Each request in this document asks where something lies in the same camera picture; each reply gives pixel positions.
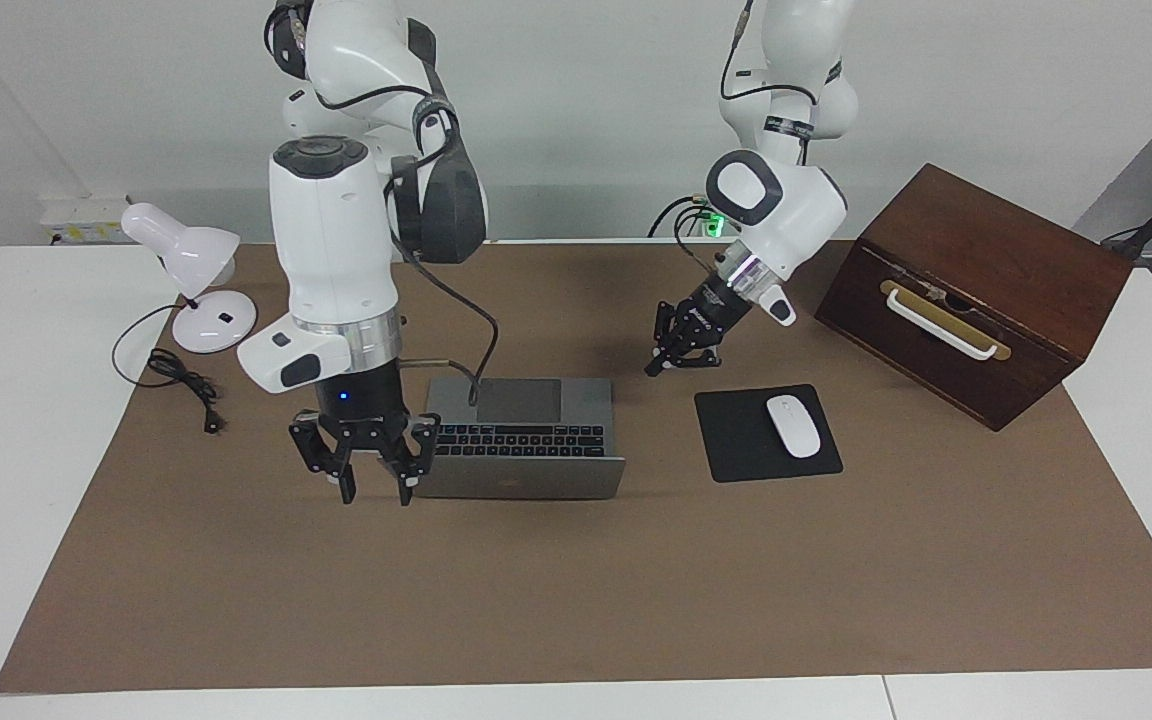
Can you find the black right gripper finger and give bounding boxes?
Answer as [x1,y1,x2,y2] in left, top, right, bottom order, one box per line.
[288,415,357,504]
[391,415,440,506]

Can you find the grey aluminium laptop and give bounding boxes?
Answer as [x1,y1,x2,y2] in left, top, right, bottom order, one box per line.
[411,377,627,501]

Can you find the black mouse pad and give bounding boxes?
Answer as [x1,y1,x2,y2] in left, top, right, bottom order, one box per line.
[694,384,844,484]

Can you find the white computer mouse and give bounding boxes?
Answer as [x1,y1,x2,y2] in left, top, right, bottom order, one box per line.
[766,395,823,459]

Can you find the brown paper table mat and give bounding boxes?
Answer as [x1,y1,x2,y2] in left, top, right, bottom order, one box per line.
[0,238,1152,694]

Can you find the white desk lamp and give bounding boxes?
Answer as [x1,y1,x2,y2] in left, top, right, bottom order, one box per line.
[121,203,259,354]

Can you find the dark brown wooden box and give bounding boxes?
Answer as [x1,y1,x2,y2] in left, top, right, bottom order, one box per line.
[814,163,1134,432]

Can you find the black left base cables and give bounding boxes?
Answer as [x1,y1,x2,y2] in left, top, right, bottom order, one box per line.
[648,195,727,276]

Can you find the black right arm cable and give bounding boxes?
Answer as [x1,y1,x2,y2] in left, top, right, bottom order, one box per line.
[376,85,499,406]

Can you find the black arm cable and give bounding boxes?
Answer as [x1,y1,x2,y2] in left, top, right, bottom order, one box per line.
[721,0,819,106]
[376,85,499,406]

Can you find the black lamp power cable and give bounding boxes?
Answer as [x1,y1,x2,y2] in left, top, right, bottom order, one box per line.
[112,303,227,436]

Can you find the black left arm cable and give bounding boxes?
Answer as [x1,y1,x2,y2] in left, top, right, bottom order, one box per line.
[721,0,819,106]

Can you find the white box handle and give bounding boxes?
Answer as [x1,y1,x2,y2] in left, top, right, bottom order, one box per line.
[884,288,999,361]

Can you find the gold handle plate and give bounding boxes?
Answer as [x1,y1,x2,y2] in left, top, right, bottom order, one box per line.
[879,280,1012,362]

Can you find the white wall power strip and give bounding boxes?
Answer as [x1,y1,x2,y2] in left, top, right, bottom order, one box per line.
[39,195,132,246]

